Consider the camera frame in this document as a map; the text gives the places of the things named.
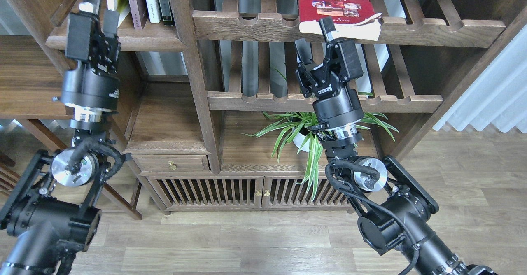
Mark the green spider plant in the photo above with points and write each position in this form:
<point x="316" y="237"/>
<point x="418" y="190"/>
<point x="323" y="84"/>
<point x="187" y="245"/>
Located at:
<point x="290" y="123"/>

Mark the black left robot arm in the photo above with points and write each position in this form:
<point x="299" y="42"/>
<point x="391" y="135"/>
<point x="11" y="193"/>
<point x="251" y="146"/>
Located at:
<point x="51" y="210"/>

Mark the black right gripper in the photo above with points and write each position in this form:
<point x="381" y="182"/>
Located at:
<point x="336" y="104"/>

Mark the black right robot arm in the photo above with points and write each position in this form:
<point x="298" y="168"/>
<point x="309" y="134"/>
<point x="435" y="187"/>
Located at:
<point x="392" y="207"/>

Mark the white curtain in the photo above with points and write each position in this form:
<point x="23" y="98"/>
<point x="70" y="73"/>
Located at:
<point x="498" y="97"/>

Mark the dark grey upright book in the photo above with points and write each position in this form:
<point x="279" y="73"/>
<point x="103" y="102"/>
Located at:
<point x="166" y="12"/>

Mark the red book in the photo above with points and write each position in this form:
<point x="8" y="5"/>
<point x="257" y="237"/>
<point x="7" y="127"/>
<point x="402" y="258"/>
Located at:
<point x="355" y="19"/>

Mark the white plant pot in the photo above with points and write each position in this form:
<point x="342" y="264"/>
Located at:
<point x="302" y="140"/>

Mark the wooden side table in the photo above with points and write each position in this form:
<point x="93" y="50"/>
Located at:
<point x="28" y="82"/>

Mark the white upright book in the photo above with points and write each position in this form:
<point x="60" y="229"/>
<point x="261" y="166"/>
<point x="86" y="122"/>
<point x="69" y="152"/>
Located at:
<point x="153" y="10"/>

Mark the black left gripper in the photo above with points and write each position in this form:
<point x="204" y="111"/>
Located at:
<point x="93" y="84"/>

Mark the dark wooden bookshelf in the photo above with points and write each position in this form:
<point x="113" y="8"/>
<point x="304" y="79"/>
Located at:
<point x="207" y="79"/>

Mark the brass drawer knob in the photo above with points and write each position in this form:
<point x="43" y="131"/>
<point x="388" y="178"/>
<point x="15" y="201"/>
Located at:
<point x="172" y="165"/>

